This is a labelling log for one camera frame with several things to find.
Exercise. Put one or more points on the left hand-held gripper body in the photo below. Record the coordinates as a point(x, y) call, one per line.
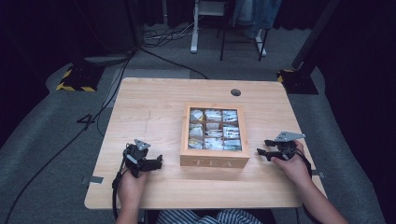
point(135, 155)

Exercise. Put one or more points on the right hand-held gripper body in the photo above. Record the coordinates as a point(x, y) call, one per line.
point(286, 146)

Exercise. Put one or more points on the wooden tea box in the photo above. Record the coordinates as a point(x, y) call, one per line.
point(214, 158)

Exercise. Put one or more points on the person's right hand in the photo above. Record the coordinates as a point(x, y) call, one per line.
point(295, 171)

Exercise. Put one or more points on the person's left hand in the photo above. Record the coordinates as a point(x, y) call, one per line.
point(130, 189)

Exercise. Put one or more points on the grey tape piece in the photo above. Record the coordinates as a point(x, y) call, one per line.
point(318, 174)
point(93, 179)

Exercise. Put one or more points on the assorted tea bag packets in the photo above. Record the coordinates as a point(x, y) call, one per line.
point(214, 129)

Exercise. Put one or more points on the black yellow striped stand base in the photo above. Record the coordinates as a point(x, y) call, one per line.
point(79, 79)
point(299, 82)

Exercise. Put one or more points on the person's striped clothing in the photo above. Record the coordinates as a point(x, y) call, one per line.
point(211, 217)

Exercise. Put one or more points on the black slanted stand pole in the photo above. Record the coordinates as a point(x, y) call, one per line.
point(314, 34)

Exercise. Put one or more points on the blue denim cloth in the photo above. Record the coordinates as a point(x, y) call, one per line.
point(258, 15)

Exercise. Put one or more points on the black metal stool frame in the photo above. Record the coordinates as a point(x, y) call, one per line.
point(223, 37)

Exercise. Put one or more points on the white desk frame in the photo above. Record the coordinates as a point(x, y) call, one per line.
point(194, 31)

